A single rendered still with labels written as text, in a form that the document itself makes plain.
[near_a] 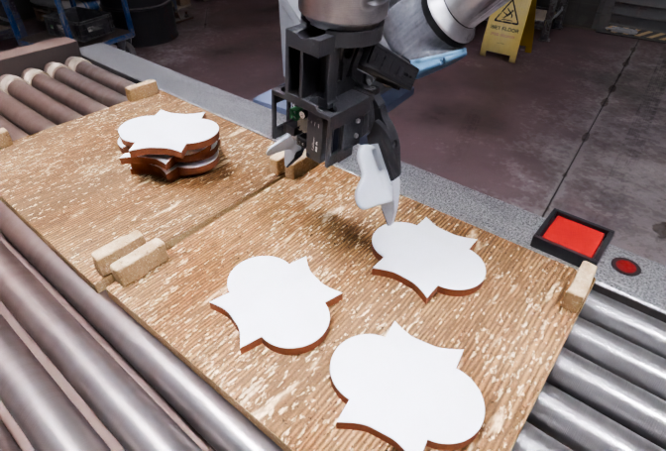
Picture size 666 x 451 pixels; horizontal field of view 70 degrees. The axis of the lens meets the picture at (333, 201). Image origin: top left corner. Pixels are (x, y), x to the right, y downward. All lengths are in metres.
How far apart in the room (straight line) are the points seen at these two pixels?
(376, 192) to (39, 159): 0.56
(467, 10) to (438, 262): 0.46
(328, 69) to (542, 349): 0.33
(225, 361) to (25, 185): 0.44
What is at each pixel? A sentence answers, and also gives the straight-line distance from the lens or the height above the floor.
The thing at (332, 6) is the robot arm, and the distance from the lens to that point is 0.39.
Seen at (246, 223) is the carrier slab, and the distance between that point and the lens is 0.61.
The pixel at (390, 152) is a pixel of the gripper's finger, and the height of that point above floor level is 1.08.
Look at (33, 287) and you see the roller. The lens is 0.64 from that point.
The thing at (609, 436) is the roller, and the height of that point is 0.92.
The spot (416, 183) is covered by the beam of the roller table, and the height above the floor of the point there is 0.91.
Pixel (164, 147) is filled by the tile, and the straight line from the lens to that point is 0.66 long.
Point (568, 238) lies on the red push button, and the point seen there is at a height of 0.93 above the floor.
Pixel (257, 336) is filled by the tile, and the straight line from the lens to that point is 0.47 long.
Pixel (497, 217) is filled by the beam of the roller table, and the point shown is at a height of 0.92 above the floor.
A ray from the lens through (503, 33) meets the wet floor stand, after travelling 4.09.
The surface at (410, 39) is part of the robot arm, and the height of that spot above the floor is 1.05.
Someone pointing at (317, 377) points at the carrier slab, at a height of 0.94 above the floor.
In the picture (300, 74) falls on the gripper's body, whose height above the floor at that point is 1.17.
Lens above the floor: 1.31
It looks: 36 degrees down
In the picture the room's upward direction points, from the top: straight up
